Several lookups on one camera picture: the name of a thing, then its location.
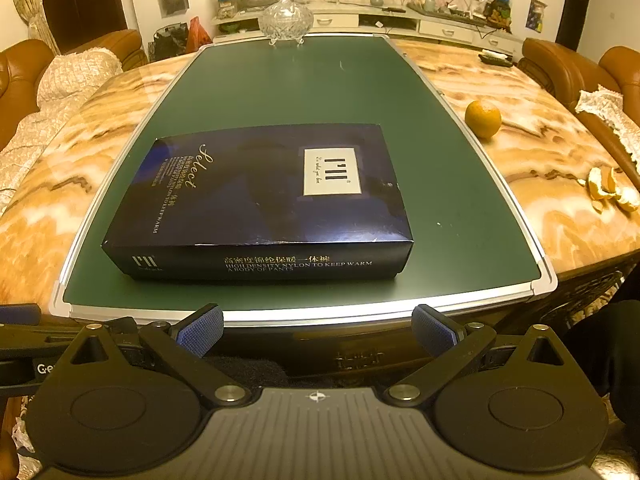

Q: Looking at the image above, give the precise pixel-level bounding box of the brown leather armchair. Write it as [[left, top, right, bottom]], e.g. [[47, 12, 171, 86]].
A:
[[516, 37, 640, 188]]

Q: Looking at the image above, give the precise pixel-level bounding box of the white lace cloth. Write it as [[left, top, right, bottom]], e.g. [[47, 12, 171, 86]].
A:
[[574, 85, 640, 173]]

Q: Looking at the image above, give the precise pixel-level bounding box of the small dark wall poster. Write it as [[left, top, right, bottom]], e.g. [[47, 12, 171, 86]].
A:
[[524, 0, 549, 31]]

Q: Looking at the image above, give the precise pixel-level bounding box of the green board with aluminium frame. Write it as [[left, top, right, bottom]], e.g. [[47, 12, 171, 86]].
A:
[[49, 32, 559, 329]]

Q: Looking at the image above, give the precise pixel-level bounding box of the cut glass lidded bowl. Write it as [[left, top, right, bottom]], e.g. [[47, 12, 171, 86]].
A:
[[257, 0, 315, 47]]

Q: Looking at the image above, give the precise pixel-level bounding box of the marble desktop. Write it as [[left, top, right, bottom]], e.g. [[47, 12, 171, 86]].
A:
[[0, 35, 640, 332]]

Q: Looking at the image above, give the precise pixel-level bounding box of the dark blue cardboard box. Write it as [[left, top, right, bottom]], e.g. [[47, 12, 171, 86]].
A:
[[100, 122, 415, 282]]

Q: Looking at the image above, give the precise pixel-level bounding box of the red plastic bag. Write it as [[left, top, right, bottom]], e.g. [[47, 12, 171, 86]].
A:
[[187, 16, 214, 54]]

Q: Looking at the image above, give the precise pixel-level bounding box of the patterned curtain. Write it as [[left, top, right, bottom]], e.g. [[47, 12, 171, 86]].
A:
[[9, 0, 64, 57]]

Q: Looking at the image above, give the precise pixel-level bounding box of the white TV cabinet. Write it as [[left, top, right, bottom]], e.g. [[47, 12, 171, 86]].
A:
[[212, 2, 526, 57]]

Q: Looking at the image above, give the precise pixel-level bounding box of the orange peel piece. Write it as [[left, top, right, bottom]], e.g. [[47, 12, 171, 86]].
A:
[[578, 166, 619, 202], [612, 180, 640, 214]]

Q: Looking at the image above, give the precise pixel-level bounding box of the orange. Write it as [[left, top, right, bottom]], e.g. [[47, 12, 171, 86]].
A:
[[464, 100, 503, 140]]

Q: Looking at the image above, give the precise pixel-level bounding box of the quilted beige blanket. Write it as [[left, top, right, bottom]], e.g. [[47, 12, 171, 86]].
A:
[[0, 50, 124, 213]]

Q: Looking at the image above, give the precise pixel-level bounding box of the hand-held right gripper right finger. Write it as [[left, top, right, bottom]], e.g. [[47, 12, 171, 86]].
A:
[[387, 304, 584, 404]]

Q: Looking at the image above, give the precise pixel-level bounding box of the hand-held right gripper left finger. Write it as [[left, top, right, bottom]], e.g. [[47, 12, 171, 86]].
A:
[[56, 303, 254, 405]]

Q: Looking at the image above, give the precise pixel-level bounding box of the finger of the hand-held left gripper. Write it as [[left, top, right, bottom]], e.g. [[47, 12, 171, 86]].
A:
[[0, 303, 76, 350]]

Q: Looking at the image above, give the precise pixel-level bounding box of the brown leather sofa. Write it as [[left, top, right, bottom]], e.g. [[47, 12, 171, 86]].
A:
[[0, 28, 147, 156]]

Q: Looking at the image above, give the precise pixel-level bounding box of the black plastic bag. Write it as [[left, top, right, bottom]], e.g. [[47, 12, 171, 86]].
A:
[[152, 22, 190, 64]]

